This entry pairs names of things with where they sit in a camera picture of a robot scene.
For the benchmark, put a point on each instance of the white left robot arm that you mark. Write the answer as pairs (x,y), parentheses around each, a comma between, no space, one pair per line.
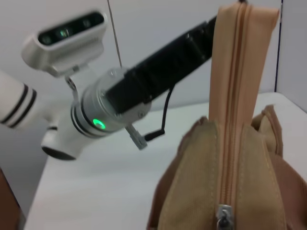
(62,134)

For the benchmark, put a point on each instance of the khaki canvas food bag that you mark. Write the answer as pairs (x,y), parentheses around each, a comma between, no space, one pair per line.
(196,179)

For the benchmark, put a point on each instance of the silver left wrist depth camera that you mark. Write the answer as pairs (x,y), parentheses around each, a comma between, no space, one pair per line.
(67,48)

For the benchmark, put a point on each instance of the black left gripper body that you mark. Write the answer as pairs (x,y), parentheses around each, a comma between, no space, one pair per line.
(148,81)

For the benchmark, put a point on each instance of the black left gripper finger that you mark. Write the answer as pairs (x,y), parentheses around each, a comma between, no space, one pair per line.
(212,22)
(200,48)

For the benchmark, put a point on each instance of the silver metal zipper pull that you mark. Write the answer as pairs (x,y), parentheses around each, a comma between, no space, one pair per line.
(224,210)

